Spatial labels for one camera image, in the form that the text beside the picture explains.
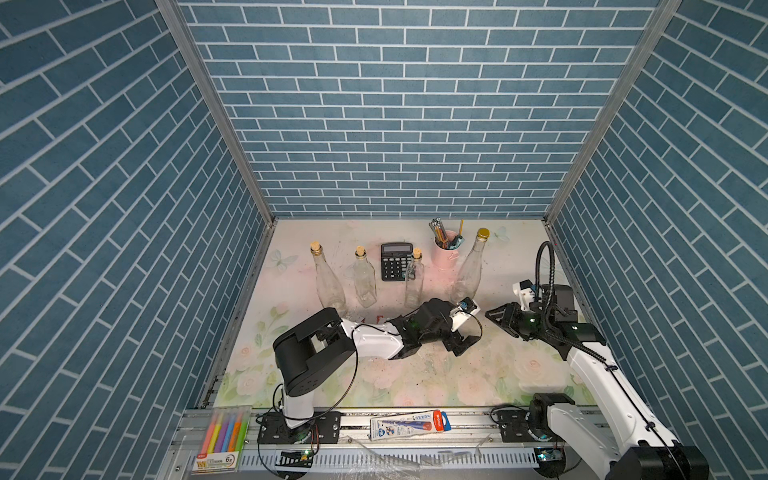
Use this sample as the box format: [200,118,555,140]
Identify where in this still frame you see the aluminium corner post right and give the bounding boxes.
[543,0,682,234]

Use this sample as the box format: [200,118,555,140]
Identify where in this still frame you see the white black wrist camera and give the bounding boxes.
[512,280,536,311]
[450,297,480,331]

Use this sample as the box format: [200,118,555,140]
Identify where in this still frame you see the short corked glass bottle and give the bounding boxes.
[353,246,377,308]

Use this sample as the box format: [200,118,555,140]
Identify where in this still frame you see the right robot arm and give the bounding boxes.
[485,272,710,479]

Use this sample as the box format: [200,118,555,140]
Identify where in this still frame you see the aluminium corner post left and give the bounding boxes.
[156,0,275,228]

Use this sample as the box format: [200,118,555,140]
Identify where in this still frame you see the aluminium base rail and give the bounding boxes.
[161,405,667,478]

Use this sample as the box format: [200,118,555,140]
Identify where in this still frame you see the pink metal pen bucket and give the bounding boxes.
[432,230,459,270]

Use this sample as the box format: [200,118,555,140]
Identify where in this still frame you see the aluminium corner post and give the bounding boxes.
[543,0,682,234]
[156,0,275,228]

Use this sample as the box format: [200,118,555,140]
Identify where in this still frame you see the corked glass bottle red label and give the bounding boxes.
[404,248,425,310]

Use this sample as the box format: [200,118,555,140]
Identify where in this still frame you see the tall gold-capped glass bottle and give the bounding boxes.
[450,228,490,304]

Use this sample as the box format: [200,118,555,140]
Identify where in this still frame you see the clear glass bottle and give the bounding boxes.
[310,241,348,318]

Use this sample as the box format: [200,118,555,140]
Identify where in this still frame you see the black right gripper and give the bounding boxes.
[485,301,550,340]

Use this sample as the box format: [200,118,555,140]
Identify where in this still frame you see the black desk calculator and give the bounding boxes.
[381,242,414,282]

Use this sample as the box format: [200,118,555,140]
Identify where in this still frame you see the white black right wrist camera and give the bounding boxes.
[512,280,536,311]

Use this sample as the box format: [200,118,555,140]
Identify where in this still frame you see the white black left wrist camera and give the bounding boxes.
[450,297,480,331]

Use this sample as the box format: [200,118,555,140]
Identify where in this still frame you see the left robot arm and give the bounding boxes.
[258,298,481,445]

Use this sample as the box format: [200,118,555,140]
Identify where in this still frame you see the coloured highlighter pack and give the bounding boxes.
[191,406,252,475]

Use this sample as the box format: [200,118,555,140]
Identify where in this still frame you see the pens in bucket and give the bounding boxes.
[429,218,464,250]

